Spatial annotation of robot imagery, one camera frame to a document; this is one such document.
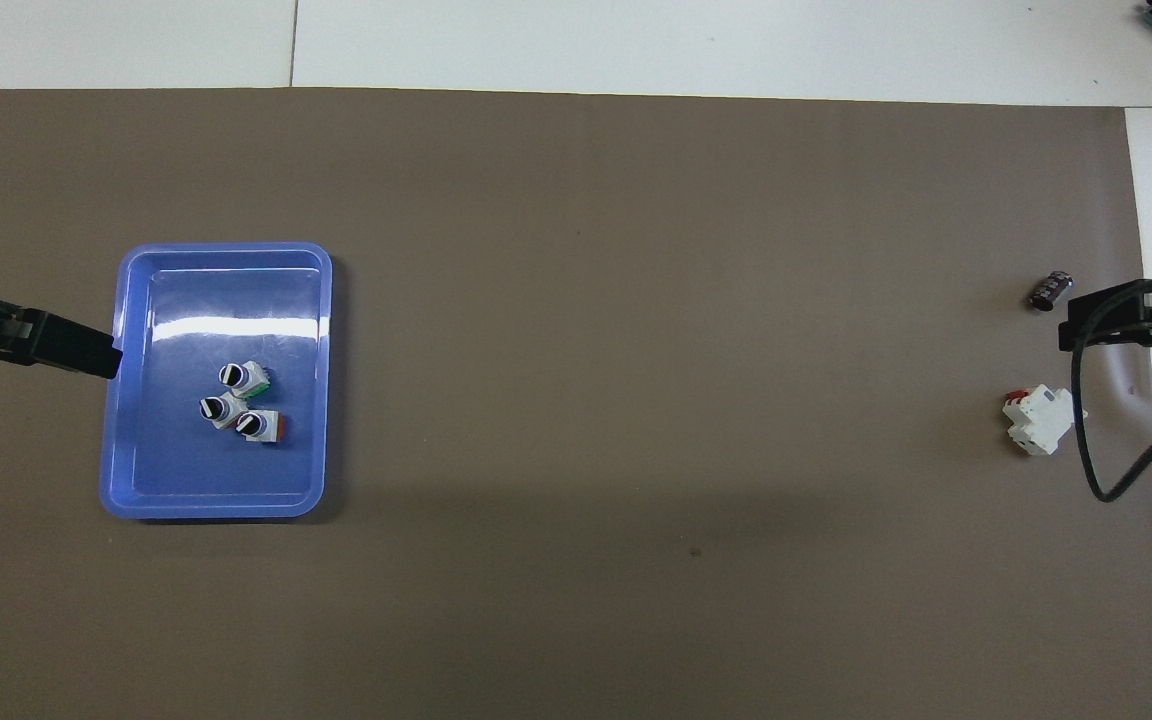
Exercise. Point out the white rotary switch orange base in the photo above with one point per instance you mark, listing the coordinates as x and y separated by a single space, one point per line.
216 408

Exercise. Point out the small black terminal block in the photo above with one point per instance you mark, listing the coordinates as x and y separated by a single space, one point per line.
1051 291

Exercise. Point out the white circuit breaker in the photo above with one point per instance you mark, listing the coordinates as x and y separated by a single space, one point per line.
1041 420

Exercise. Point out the blue plastic tray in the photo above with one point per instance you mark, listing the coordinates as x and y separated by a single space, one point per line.
186 470

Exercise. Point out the brown table mat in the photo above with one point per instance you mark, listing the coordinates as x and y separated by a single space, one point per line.
636 350

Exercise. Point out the white rotary switch black knob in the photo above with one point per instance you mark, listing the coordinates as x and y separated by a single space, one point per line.
236 376

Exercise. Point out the white switch with black knob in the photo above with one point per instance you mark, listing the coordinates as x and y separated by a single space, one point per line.
258 426

